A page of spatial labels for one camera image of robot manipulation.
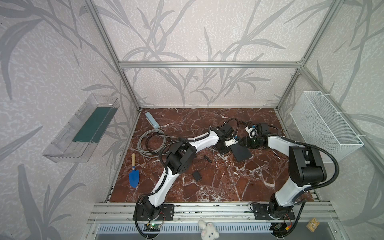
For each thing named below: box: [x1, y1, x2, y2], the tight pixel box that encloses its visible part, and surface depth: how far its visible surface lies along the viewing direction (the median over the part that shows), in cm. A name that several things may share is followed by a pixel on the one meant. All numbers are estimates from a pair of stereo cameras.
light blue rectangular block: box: [145, 111, 160, 130], surface depth 110 cm
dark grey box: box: [229, 143, 252, 162], surface depth 96 cm
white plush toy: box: [198, 220, 220, 240], surface depth 67 cm
